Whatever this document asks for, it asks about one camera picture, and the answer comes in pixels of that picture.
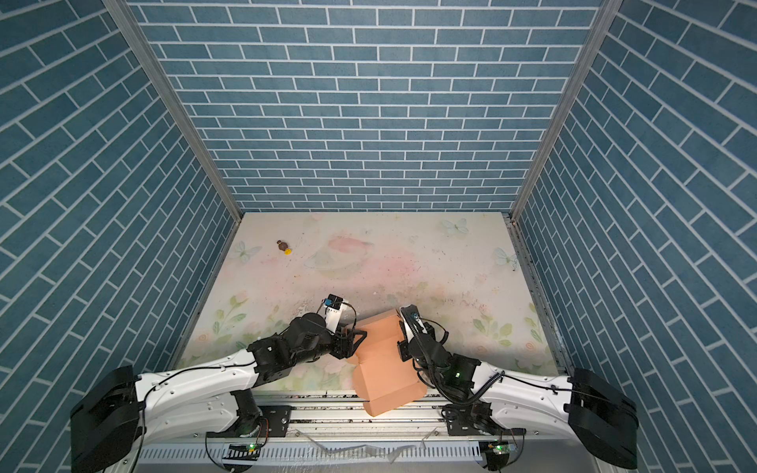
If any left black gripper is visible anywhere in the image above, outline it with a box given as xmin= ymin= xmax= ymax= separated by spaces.
xmin=292 ymin=321 xmax=370 ymax=369

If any orange cardboard paper box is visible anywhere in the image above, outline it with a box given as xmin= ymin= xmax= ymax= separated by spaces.
xmin=348 ymin=309 xmax=428 ymax=417

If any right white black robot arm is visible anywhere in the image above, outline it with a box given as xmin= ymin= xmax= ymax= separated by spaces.
xmin=398 ymin=305 xmax=639 ymax=471

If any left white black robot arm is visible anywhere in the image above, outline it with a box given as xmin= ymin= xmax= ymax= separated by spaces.
xmin=70 ymin=313 xmax=368 ymax=472

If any small brown yellow toy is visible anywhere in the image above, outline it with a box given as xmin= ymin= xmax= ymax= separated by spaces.
xmin=277 ymin=240 xmax=293 ymax=255

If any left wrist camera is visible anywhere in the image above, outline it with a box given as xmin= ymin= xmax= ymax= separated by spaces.
xmin=323 ymin=295 xmax=344 ymax=333

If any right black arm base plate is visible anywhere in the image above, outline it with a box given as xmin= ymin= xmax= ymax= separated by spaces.
xmin=441 ymin=403 xmax=526 ymax=437

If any white slotted cable duct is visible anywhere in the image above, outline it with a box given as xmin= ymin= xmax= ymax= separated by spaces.
xmin=140 ymin=441 xmax=481 ymax=466

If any aluminium mounting rail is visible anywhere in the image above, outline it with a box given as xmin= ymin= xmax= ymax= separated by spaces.
xmin=120 ymin=392 xmax=610 ymax=445

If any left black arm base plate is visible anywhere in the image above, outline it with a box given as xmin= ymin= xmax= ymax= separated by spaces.
xmin=207 ymin=405 xmax=292 ymax=439

